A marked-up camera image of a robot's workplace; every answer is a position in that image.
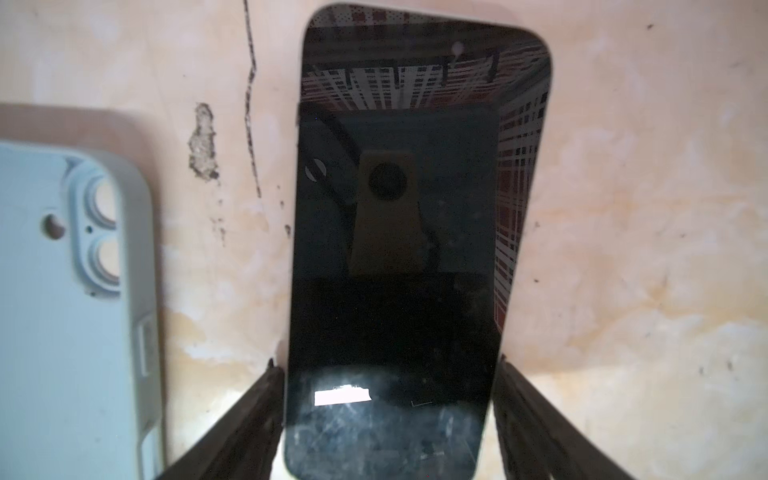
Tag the light blue case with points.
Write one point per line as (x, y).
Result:
(81, 390)

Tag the black phone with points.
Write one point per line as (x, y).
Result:
(418, 140)

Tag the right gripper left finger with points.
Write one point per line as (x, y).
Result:
(244, 441)

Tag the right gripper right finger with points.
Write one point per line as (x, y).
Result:
(537, 441)

